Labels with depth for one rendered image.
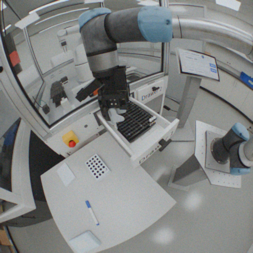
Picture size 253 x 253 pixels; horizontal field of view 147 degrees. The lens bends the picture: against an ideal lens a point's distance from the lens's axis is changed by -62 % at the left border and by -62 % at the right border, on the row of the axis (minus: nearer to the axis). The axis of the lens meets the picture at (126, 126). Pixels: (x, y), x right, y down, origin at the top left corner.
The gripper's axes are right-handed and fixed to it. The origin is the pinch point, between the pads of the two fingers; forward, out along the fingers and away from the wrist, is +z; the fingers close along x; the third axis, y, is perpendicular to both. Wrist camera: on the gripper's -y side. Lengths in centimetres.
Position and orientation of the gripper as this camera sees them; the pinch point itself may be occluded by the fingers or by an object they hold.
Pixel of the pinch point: (112, 120)
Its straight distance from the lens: 37.8
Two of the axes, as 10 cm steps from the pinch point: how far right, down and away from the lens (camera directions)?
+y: 9.8, 0.4, -1.8
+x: 1.4, -7.7, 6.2
